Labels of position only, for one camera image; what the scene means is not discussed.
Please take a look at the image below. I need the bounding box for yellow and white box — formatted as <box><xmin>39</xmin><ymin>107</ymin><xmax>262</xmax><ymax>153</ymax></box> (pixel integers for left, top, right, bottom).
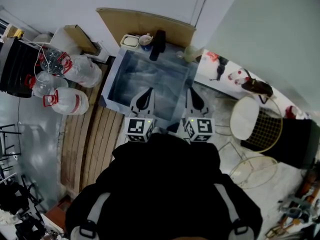
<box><xmin>4</xmin><ymin>25</ymin><xmax>26</xmax><ymax>40</ymax></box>

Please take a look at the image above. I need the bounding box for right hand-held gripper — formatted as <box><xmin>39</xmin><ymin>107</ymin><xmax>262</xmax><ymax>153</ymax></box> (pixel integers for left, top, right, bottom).
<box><xmin>184</xmin><ymin>87</ymin><xmax>216</xmax><ymax>143</ymax></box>

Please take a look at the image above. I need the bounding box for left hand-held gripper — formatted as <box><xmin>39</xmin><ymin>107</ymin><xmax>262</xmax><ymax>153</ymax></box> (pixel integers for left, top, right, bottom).
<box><xmin>124</xmin><ymin>87</ymin><xmax>156</xmax><ymax>143</ymax></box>

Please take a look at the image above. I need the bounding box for black tripod equipment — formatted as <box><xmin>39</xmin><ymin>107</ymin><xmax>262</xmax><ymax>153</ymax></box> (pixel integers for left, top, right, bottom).
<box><xmin>0</xmin><ymin>173</ymin><xmax>48</xmax><ymax>240</ymax></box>

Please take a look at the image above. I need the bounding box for orange metal frame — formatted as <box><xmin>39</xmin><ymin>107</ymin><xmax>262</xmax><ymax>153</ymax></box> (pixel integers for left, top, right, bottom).
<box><xmin>264</xmin><ymin>168</ymin><xmax>320</xmax><ymax>240</ymax></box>

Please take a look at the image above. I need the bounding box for black crate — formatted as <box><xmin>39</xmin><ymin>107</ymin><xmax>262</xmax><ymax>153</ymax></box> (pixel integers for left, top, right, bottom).
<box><xmin>0</xmin><ymin>37</ymin><xmax>45</xmax><ymax>99</ymax></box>

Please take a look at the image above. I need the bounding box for black strap pouch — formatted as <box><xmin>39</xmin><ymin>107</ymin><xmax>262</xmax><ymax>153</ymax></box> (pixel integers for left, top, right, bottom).
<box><xmin>209</xmin><ymin>56</ymin><xmax>230</xmax><ymax>82</ymax></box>

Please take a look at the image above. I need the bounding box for white cable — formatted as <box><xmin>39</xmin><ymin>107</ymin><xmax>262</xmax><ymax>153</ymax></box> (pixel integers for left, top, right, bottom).
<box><xmin>26</xmin><ymin>41</ymin><xmax>55</xmax><ymax>83</ymax></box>

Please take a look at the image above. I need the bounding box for red cap bottle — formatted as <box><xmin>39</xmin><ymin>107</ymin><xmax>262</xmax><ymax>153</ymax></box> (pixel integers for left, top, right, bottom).
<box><xmin>233</xmin><ymin>76</ymin><xmax>251</xmax><ymax>86</ymax></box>
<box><xmin>227</xmin><ymin>70</ymin><xmax>245</xmax><ymax>81</ymax></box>

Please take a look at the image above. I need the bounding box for long tan cardboard box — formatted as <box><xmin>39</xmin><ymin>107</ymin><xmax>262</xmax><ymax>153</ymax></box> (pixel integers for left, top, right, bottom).
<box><xmin>63</xmin><ymin>24</ymin><xmax>98</xmax><ymax>55</ymax></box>

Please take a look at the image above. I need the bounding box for beige cup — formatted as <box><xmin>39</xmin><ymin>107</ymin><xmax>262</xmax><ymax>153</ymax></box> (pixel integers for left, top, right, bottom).
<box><xmin>138</xmin><ymin>33</ymin><xmax>154</xmax><ymax>47</ymax></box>

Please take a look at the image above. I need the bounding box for black cabinet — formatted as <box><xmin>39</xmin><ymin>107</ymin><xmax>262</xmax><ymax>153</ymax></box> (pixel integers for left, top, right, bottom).
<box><xmin>239</xmin><ymin>118</ymin><xmax>320</xmax><ymax>170</ymax></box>

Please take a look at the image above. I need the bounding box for large cardboard sheet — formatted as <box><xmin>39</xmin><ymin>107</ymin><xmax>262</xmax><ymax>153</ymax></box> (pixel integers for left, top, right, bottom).
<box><xmin>96</xmin><ymin>7</ymin><xmax>197</xmax><ymax>49</ymax></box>

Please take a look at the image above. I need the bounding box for wooden slat platform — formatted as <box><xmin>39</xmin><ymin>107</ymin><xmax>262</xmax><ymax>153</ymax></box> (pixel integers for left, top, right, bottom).
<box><xmin>59</xmin><ymin>63</ymin><xmax>126</xmax><ymax>195</ymax></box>

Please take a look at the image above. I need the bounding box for person's black top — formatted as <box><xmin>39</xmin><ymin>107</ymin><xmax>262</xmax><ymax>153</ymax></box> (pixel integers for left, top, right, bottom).
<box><xmin>64</xmin><ymin>132</ymin><xmax>263</xmax><ymax>240</ymax></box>

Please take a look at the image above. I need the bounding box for red and white packet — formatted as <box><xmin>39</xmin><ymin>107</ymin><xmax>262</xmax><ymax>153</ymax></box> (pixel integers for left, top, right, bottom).
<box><xmin>205</xmin><ymin>51</ymin><xmax>221</xmax><ymax>63</ymax></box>

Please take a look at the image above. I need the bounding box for grey sink basin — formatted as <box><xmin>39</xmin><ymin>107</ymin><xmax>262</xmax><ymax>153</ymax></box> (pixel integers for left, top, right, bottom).
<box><xmin>101</xmin><ymin>46</ymin><xmax>201</xmax><ymax>122</ymax></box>

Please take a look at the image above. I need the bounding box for black metal rack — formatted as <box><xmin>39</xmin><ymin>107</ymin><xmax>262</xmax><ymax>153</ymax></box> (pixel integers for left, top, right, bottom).
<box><xmin>0</xmin><ymin>123</ymin><xmax>23</xmax><ymax>165</ymax></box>

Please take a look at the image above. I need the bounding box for white square dish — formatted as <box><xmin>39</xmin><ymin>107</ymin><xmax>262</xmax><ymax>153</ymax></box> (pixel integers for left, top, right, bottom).
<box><xmin>120</xmin><ymin>34</ymin><xmax>140</xmax><ymax>49</ymax></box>

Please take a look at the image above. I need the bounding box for dark handbag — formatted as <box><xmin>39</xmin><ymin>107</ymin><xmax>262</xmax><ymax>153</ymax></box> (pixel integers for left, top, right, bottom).
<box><xmin>241</xmin><ymin>80</ymin><xmax>274</xmax><ymax>105</ymax></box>

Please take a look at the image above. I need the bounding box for white round container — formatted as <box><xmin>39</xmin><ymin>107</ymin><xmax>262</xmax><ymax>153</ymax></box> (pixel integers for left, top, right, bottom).
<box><xmin>33</xmin><ymin>33</ymin><xmax>55</xmax><ymax>45</ymax></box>

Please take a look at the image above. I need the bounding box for grey shoulder strap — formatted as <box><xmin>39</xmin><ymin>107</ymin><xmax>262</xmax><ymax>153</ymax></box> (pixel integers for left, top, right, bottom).
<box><xmin>213</xmin><ymin>182</ymin><xmax>249</xmax><ymax>240</ymax></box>
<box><xmin>71</xmin><ymin>192</ymin><xmax>111</xmax><ymax>240</ymax></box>

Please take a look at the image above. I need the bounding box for white seat cushion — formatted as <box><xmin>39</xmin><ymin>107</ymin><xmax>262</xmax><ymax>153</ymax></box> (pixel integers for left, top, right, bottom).
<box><xmin>229</xmin><ymin>97</ymin><xmax>260</xmax><ymax>140</ymax></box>

